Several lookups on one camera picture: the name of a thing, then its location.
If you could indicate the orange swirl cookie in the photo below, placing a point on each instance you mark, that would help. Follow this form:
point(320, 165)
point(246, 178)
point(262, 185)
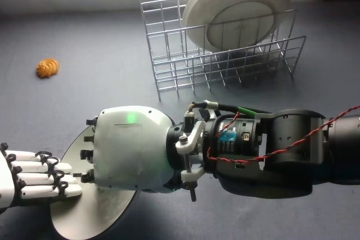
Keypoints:
point(47, 68)

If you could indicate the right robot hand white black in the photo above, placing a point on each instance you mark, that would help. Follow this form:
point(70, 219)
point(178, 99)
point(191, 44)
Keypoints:
point(126, 150)

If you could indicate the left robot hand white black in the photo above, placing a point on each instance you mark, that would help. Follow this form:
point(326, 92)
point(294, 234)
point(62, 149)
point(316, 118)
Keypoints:
point(31, 178)

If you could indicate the white plate dark rim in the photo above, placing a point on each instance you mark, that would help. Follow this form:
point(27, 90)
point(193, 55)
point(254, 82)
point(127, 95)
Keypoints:
point(230, 4)
point(92, 214)

